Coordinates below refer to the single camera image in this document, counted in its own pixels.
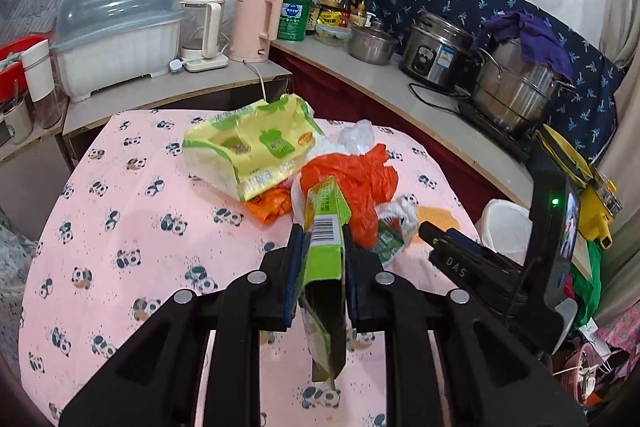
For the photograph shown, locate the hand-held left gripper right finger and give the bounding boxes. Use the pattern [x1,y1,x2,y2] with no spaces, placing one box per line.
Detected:
[342,233,586,427]

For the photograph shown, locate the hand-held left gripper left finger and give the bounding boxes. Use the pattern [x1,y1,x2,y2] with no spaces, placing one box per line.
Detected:
[59,223,306,427]

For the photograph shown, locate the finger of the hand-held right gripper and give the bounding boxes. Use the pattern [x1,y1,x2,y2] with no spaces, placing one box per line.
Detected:
[419,222,520,304]
[446,227,527,272]

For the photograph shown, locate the white trash bin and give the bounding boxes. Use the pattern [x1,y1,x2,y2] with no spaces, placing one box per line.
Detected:
[475,198,538,269]

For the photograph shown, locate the green carton box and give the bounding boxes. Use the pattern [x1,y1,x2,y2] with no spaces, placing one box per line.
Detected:
[295,176,353,383]

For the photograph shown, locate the red-orange plastic bag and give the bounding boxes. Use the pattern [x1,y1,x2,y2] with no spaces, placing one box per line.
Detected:
[299,144,401,250]

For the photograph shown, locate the yellow-green tissue pack wrapper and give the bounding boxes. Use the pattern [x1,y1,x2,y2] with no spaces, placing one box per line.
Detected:
[182,94,326,202]

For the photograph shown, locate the clear plastic bag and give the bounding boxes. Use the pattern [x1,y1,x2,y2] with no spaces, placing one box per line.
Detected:
[320,119,377,158]

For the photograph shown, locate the yellow container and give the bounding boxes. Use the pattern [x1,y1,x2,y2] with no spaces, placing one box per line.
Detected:
[579,184,616,249]

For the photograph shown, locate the small green packet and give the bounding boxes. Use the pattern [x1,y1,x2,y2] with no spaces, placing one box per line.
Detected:
[377,217,408,265]

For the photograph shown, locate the orange patterned wrapper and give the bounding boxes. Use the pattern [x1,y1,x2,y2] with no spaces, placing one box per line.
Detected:
[245,186,296,225]

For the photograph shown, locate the green plastic bag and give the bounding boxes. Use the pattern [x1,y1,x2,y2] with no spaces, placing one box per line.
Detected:
[574,239,604,328]

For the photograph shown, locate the stacked yellow-green basins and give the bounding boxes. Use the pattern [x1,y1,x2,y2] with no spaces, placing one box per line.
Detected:
[535,124,596,185]

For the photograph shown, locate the crumpled white plastic wrap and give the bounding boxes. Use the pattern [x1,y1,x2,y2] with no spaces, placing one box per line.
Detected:
[376,196,422,240]

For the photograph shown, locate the black induction cooker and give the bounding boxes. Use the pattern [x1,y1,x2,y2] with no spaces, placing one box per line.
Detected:
[457,99,536,162]

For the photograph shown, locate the large steel steamer pot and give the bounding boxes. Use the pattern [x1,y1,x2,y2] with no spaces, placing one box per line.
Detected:
[470,36,576,135]

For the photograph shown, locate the pink basket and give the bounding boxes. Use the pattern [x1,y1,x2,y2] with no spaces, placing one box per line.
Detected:
[565,342,632,408]

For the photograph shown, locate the pink panda tablecloth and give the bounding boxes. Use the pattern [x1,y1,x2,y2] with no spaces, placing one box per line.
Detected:
[20,109,482,427]

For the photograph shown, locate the purple cloth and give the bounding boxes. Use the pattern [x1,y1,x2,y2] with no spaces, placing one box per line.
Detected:
[472,9,576,82]

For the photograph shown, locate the steel rice cooker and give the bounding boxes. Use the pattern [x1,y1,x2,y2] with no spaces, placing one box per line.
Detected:
[398,11,476,88]

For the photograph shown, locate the glass food container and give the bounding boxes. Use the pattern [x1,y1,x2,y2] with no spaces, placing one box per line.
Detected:
[315,24,353,46]

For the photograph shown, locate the small steel pot with lid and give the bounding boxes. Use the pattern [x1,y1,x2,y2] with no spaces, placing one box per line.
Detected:
[347,22,399,66]

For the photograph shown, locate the pink electric kettle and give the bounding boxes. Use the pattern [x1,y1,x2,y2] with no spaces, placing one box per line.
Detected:
[229,0,285,64]

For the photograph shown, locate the green tin can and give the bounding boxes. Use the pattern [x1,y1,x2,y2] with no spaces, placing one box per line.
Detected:
[276,0,313,42]

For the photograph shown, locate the glass electric kettle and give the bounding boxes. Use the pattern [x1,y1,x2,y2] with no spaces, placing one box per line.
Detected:
[179,0,230,72]

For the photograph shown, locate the jar with yellow label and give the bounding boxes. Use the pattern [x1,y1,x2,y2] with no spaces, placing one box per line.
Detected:
[316,0,344,28]

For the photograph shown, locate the white dish rack with lid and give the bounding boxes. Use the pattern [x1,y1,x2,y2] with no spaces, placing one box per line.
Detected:
[50,0,186,102]

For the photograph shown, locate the small white cup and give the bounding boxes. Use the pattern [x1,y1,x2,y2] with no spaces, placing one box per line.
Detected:
[2,99,34,146]

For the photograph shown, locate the white tumbler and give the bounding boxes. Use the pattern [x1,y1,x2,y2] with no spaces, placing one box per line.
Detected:
[20,39,68,130]

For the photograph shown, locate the red container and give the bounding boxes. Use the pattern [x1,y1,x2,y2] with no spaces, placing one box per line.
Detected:
[0,34,51,104]

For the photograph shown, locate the black power cable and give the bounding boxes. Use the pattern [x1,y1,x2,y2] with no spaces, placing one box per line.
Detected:
[407,82,473,102]

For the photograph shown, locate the white kettle cable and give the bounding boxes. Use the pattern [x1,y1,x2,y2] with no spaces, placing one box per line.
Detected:
[242,59,269,104]

